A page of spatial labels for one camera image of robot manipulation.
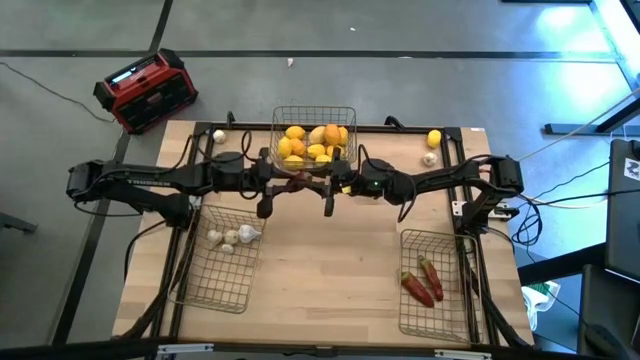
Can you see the white green bag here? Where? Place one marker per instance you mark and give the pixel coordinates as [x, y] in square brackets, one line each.
[540, 297]

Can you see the black furniture foot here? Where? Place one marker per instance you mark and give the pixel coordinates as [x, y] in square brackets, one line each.
[15, 223]

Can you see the black desk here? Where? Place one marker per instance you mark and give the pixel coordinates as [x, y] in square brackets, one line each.
[600, 300]

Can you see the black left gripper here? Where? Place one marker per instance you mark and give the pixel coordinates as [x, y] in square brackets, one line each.
[265, 182]

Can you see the small white garlic bulb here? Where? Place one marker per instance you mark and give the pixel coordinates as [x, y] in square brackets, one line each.
[227, 248]

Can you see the black table foot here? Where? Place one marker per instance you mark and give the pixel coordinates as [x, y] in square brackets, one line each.
[575, 129]

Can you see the silver metal bracket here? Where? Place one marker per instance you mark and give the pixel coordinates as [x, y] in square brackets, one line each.
[462, 354]
[182, 348]

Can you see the large white garlic bulb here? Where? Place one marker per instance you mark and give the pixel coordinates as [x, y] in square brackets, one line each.
[248, 233]

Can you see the black computer mouse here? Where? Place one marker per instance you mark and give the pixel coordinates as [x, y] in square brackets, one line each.
[602, 341]

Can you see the black crossbeam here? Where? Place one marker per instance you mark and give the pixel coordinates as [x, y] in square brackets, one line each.
[100, 348]

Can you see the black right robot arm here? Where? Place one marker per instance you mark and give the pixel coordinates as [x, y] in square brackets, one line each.
[435, 180]

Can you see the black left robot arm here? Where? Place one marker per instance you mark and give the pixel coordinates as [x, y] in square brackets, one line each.
[150, 182]

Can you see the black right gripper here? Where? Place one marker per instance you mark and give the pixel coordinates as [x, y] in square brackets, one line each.
[340, 182]

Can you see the black metal table frame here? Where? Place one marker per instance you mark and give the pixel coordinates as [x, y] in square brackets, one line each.
[400, 128]

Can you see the red black jobsite radio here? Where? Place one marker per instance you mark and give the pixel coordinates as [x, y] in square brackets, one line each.
[146, 90]

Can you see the black clamp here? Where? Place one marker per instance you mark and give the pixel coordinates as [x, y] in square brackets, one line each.
[394, 121]
[230, 119]

